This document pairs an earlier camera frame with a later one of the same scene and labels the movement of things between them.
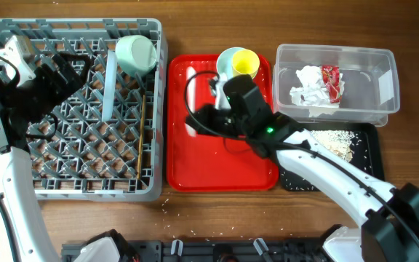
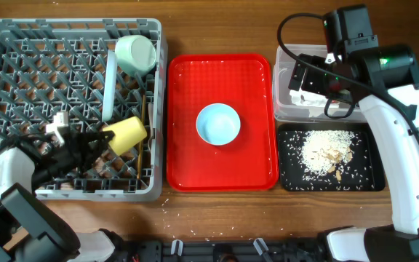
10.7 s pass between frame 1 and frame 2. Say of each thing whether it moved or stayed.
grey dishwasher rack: stayed
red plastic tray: stayed
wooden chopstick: stayed
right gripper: moved
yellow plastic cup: moved
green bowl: stayed
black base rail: stayed
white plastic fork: moved
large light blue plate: stayed
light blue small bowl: moved
